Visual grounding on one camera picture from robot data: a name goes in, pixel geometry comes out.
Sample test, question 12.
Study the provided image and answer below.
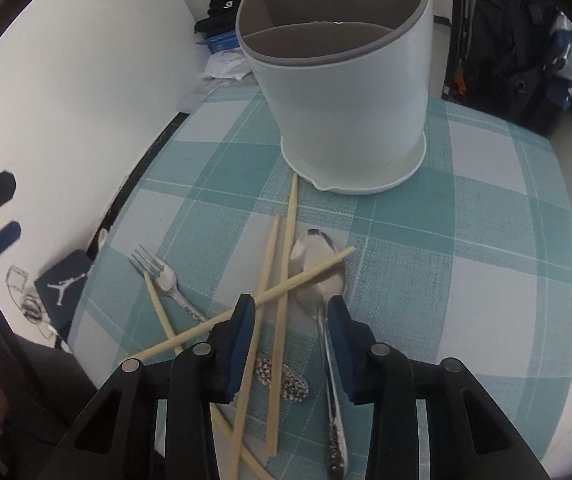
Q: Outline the person's dark trouser leg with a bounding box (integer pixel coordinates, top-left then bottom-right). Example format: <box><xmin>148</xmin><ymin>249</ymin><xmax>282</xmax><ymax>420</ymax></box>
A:
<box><xmin>0</xmin><ymin>325</ymin><xmax>117</xmax><ymax>480</ymax></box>

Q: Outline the blue cardboard box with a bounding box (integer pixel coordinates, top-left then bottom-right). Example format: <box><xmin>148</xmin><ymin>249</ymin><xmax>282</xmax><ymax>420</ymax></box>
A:
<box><xmin>198</xmin><ymin>30</ymin><xmax>243</xmax><ymax>56</ymax></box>

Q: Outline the metal spoon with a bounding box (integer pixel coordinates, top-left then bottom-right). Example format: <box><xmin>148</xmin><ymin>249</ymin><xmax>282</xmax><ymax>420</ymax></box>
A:
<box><xmin>288</xmin><ymin>228</ymin><xmax>351</xmax><ymax>480</ymax></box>

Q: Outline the wooden chopstick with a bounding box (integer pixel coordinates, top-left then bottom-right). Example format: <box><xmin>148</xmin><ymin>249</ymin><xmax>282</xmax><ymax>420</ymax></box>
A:
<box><xmin>117</xmin><ymin>246</ymin><xmax>357</xmax><ymax>365</ymax></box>
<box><xmin>144</xmin><ymin>277</ymin><xmax>275</xmax><ymax>480</ymax></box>

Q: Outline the metal fork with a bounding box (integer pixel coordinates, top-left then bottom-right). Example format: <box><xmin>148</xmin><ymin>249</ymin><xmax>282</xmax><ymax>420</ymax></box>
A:
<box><xmin>129</xmin><ymin>244</ymin><xmax>311</xmax><ymax>402</ymax></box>

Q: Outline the white patterned plastic bag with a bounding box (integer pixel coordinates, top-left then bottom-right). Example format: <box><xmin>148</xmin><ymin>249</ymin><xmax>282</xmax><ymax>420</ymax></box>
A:
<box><xmin>6</xmin><ymin>266</ymin><xmax>47</xmax><ymax>332</ymax></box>

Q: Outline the navy shoe box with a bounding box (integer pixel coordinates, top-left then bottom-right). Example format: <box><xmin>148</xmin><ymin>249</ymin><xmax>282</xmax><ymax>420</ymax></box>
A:
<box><xmin>33</xmin><ymin>251</ymin><xmax>94</xmax><ymax>357</ymax></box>

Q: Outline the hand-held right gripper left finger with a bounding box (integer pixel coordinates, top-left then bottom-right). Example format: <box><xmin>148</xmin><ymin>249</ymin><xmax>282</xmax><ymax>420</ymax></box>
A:
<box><xmin>53</xmin><ymin>293</ymin><xmax>257</xmax><ymax>480</ymax></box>

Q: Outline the black pole with orange clip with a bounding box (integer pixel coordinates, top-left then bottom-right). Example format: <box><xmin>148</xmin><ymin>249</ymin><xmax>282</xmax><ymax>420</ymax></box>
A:
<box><xmin>442</xmin><ymin>0</ymin><xmax>468</xmax><ymax>99</ymax></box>

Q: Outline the white utensil holder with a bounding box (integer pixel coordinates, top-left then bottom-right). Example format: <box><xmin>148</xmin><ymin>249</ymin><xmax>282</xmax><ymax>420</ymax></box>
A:
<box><xmin>236</xmin><ymin>0</ymin><xmax>437</xmax><ymax>195</ymax></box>

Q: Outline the black clothing heap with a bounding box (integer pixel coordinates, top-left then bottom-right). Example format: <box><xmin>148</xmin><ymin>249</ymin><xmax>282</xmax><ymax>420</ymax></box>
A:
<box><xmin>195</xmin><ymin>0</ymin><xmax>245</xmax><ymax>34</ymax></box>

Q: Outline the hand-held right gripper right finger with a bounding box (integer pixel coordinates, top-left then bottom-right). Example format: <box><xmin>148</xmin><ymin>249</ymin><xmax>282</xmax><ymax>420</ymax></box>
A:
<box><xmin>326</xmin><ymin>294</ymin><xmax>552</xmax><ymax>480</ymax></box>

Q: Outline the black hanging jacket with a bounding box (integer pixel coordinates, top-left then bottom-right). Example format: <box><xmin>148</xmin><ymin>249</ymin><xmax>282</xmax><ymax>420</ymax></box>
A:
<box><xmin>466</xmin><ymin>0</ymin><xmax>568</xmax><ymax>137</ymax></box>

